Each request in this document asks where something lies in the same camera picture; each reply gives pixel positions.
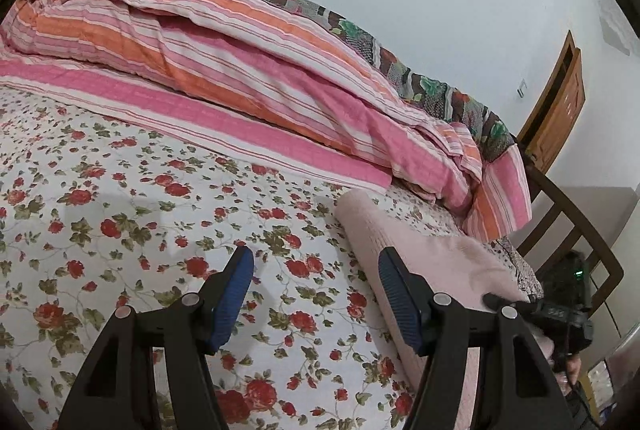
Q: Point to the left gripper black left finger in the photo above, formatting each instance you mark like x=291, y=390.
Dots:
x=115, y=388

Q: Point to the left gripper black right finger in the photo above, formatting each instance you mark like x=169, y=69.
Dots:
x=516, y=388

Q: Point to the pink knitted sweater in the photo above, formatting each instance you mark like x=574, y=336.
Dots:
x=456, y=265

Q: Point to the person's right hand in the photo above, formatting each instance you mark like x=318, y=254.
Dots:
x=567, y=380

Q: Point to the floral bed sheet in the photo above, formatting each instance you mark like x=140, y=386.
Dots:
x=98, y=214

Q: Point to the dark patterned patchwork blanket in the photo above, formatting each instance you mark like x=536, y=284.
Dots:
x=436, y=98

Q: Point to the brown wooden door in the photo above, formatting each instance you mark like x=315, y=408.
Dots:
x=554, y=115

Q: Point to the pink orange striped quilt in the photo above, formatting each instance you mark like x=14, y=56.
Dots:
x=270, y=64

